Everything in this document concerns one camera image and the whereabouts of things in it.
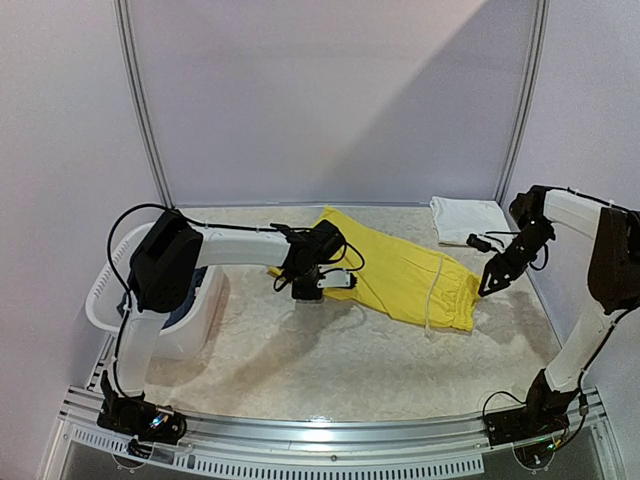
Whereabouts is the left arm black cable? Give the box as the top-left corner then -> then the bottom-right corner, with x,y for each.
107,202 -> 171,296

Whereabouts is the dark blue garment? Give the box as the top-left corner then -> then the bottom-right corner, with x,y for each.
116,267 -> 208,330

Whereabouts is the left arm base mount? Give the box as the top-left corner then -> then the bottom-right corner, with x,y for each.
96,372 -> 187,445

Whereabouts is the front aluminium rail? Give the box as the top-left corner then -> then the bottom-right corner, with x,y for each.
45,387 -> 626,479

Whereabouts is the yellow garment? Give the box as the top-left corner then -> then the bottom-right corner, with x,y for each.
267,204 -> 484,335

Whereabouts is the white plastic laundry basket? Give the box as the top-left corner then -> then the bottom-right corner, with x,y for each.
85,223 -> 225,360

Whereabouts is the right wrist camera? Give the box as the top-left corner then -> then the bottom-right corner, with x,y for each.
466,233 -> 505,253

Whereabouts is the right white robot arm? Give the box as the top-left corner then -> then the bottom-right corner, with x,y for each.
508,227 -> 639,405

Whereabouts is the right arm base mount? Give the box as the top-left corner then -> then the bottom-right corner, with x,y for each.
481,390 -> 589,451

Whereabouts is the white drawstring cord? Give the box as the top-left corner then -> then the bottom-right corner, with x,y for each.
423,254 -> 449,341

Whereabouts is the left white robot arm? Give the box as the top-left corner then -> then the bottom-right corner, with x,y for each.
86,209 -> 357,434

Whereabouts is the white t-shirt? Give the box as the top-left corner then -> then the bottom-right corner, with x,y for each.
429,196 -> 509,246

